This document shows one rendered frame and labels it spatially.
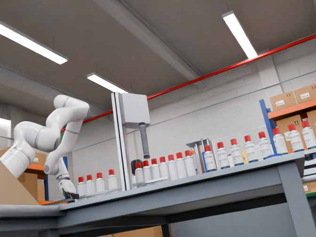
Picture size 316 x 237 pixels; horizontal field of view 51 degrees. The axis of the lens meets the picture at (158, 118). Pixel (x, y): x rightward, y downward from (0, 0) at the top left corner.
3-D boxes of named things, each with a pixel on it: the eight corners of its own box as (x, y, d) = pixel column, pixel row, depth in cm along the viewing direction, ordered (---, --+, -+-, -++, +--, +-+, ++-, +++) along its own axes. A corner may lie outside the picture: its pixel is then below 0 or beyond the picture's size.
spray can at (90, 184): (98, 207, 204) (95, 174, 211) (93, 207, 199) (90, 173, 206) (90, 209, 205) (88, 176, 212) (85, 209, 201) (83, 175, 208)
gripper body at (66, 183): (63, 175, 211) (69, 191, 206) (72, 177, 220) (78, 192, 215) (54, 182, 212) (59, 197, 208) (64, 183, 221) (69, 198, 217)
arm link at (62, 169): (60, 173, 212) (71, 173, 219) (54, 155, 217) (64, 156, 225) (52, 180, 214) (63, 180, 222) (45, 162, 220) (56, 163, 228)
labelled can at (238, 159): (248, 176, 175) (238, 138, 182) (246, 175, 171) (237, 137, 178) (238, 177, 177) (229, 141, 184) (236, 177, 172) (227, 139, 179)
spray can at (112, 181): (121, 202, 199) (117, 169, 206) (116, 202, 195) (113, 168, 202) (113, 204, 201) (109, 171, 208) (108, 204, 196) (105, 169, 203)
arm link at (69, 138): (64, 130, 208) (48, 176, 207) (82, 133, 221) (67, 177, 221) (54, 126, 212) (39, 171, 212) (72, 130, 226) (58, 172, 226)
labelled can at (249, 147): (262, 173, 173) (252, 135, 180) (261, 171, 169) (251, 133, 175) (252, 175, 175) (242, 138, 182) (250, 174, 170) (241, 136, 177)
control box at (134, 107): (151, 123, 198) (146, 95, 204) (125, 122, 188) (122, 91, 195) (142, 130, 205) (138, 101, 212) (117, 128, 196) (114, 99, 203)
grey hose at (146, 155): (151, 157, 188) (146, 122, 195) (148, 156, 184) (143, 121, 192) (145, 159, 189) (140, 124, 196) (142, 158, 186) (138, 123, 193)
